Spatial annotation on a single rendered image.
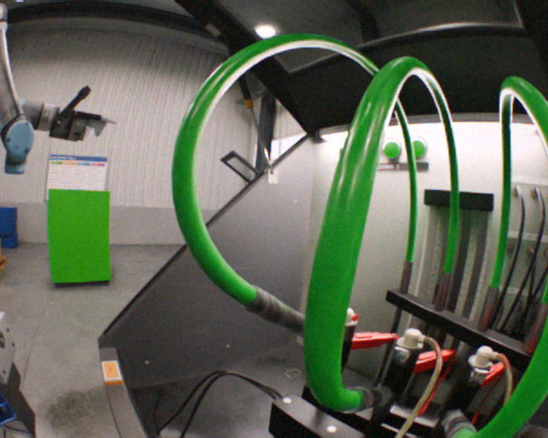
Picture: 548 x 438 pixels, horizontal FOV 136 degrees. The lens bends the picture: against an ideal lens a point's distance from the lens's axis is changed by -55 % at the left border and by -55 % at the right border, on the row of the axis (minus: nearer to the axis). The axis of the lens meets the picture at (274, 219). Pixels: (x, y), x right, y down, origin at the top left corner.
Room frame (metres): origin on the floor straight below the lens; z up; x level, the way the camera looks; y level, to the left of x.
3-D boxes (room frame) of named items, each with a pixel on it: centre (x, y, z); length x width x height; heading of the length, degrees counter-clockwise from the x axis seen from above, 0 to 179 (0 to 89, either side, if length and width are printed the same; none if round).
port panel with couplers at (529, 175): (0.22, -0.44, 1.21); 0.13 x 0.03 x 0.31; 41
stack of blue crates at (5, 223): (2.46, 6.30, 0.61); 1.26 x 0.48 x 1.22; 129
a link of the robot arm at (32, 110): (0.31, 0.65, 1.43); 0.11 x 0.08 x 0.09; 155
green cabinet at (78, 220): (2.61, 2.81, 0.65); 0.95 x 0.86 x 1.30; 137
